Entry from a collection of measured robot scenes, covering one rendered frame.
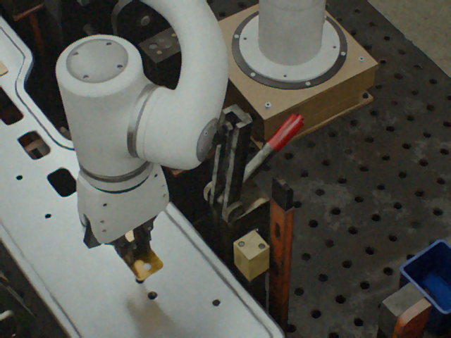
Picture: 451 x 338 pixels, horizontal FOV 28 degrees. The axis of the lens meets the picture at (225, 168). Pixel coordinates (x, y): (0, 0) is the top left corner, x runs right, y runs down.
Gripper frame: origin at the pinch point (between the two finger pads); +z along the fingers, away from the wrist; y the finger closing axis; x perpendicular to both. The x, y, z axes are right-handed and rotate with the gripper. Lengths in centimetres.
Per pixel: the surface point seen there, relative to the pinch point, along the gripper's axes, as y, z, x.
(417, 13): -151, 109, -87
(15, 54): -6.8, 9.2, -47.8
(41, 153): -0.4, 10.6, -28.2
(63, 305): 10.0, 9.4, -2.9
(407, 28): -144, 109, -84
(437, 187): -61, 39, -1
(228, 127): -14.8, -11.5, 0.4
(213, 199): -13.0, 3.4, -1.2
